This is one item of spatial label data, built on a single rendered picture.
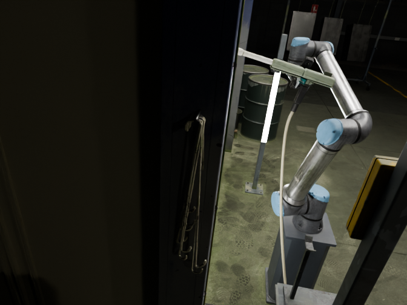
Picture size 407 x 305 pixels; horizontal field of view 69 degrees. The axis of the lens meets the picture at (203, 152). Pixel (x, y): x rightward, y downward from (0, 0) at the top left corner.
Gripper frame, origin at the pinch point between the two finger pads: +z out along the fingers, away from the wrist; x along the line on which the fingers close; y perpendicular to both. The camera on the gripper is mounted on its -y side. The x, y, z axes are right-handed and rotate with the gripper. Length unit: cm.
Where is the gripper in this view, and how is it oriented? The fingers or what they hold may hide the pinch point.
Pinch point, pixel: (307, 81)
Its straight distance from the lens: 153.3
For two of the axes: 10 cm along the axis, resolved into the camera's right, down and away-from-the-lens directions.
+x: -9.5, -3.0, -0.6
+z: -1.0, 4.7, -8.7
